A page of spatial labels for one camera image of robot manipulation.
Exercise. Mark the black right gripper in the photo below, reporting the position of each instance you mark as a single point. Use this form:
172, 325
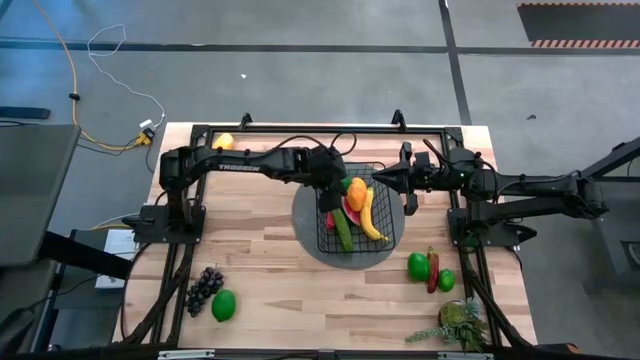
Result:
425, 175

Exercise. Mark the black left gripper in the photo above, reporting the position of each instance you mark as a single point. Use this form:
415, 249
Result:
327, 167

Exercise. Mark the orange fruit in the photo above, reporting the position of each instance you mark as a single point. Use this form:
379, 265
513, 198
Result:
356, 195

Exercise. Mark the yellow banana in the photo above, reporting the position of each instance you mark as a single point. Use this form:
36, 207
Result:
367, 215

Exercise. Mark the watermelon slice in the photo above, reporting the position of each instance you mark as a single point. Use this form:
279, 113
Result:
352, 217

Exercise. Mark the green cucumber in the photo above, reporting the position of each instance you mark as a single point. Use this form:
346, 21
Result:
344, 232

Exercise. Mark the red and green chili pepper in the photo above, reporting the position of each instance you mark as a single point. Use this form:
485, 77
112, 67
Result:
433, 272

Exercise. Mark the yellow lemon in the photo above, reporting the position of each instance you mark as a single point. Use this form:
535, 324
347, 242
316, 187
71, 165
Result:
223, 141

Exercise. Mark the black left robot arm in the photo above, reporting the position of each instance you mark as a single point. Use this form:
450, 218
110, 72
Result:
240, 162

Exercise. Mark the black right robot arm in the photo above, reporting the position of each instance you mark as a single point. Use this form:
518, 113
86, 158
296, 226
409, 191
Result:
540, 192

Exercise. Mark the round grey mat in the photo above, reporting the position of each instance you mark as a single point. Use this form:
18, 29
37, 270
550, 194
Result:
302, 225

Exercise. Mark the small green lime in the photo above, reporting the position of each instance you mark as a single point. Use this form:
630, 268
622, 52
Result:
446, 280

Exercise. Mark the potted succulent plant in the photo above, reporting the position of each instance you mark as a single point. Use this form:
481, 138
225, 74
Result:
457, 320

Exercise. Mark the dark purple grape bunch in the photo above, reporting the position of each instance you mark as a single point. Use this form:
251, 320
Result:
202, 290

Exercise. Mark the white power adapter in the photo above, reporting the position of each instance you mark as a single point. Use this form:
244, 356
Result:
146, 123

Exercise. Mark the black side stand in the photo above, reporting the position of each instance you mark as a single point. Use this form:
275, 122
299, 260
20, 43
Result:
605, 240

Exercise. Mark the white box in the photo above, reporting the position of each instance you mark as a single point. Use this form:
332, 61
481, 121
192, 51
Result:
117, 252

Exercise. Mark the hazard striped black floor mat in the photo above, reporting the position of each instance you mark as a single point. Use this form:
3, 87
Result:
575, 22

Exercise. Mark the black floor beam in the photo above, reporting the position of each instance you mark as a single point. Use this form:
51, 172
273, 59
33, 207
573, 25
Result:
85, 255

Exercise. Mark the dark grey side desk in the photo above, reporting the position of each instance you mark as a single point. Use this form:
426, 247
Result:
35, 195

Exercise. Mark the black floor bar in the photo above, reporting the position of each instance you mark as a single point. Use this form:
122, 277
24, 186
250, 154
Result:
25, 112

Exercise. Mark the black frame foot bracket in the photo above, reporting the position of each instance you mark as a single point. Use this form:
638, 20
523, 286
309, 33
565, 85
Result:
245, 120
398, 119

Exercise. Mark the silver frame bracket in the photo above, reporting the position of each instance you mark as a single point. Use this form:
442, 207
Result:
465, 356
185, 354

